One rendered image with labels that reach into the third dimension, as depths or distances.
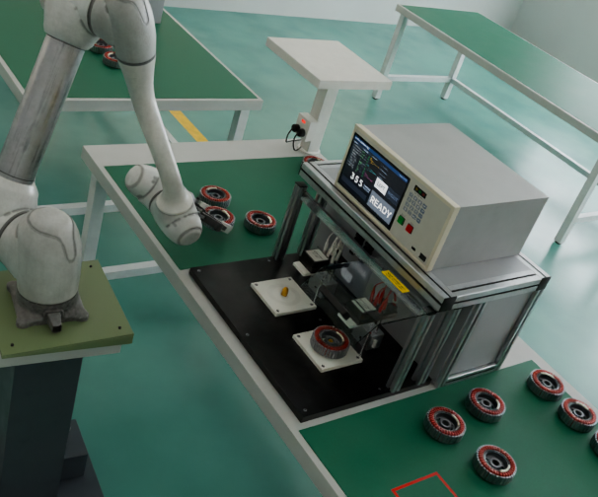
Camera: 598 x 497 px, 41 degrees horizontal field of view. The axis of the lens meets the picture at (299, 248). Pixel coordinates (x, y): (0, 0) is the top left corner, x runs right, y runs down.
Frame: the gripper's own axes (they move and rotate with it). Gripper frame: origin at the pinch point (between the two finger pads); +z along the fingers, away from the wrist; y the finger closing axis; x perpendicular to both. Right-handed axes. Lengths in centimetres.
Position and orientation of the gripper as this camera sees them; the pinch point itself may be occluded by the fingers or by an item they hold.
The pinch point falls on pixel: (216, 218)
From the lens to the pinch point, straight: 264.2
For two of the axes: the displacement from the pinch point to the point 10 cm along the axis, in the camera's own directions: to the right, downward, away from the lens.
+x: -6.1, 7.8, 1.2
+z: 4.9, 2.6, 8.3
